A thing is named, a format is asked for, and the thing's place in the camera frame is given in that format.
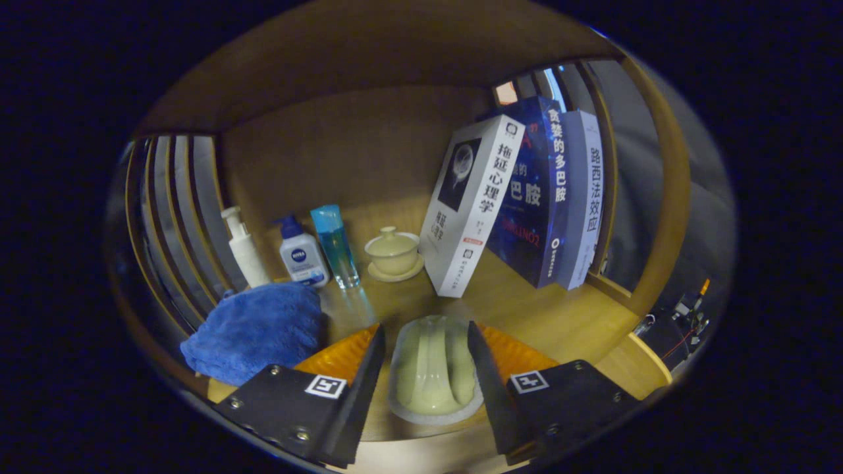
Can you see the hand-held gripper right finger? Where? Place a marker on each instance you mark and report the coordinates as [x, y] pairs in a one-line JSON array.
[[494, 395]]

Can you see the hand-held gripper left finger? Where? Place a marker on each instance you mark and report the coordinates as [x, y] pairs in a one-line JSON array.
[[362, 395]]

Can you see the pale green scrub brush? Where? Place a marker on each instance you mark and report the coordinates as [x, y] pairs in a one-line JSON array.
[[431, 368]]

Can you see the wooden countertop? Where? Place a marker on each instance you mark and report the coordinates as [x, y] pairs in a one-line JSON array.
[[527, 309]]

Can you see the wooden cabinet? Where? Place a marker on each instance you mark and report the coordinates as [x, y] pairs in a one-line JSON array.
[[355, 151]]

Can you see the blue folded towel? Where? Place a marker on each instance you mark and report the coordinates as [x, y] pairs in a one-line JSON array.
[[257, 329]]

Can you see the cream lidded teacup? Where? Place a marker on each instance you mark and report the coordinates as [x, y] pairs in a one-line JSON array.
[[393, 253]]

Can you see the clear blue bottle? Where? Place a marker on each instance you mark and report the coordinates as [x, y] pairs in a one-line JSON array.
[[337, 247]]

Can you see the white bottle with blue cap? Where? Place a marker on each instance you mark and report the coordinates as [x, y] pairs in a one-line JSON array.
[[301, 253]]

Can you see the white pump bottle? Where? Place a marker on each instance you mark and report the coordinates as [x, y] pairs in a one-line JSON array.
[[249, 257]]

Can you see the dark blue book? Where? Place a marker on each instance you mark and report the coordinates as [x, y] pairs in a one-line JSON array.
[[533, 210]]

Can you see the white book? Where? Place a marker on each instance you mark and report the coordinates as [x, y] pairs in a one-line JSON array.
[[474, 197]]

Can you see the black device with orange tip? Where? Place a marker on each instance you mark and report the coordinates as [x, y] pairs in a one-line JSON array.
[[685, 309]]

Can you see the pale lavender book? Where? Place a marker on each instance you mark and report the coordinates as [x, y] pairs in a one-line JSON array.
[[588, 197]]

